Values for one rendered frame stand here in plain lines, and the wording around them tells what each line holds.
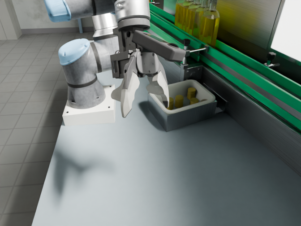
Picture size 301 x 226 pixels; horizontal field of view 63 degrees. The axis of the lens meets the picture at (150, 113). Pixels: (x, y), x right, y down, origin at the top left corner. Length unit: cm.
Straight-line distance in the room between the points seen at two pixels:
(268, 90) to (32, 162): 164
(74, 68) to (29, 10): 353
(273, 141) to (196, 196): 33
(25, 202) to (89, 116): 97
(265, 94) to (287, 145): 18
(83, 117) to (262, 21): 79
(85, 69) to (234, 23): 68
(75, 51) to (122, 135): 34
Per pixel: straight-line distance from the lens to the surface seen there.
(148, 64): 54
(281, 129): 87
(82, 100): 96
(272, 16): 107
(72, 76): 93
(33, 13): 441
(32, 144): 216
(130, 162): 82
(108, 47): 92
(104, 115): 95
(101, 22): 94
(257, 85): 92
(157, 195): 74
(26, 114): 250
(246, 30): 116
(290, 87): 93
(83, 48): 90
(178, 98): 99
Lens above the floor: 137
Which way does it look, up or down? 37 degrees down
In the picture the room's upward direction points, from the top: straight up
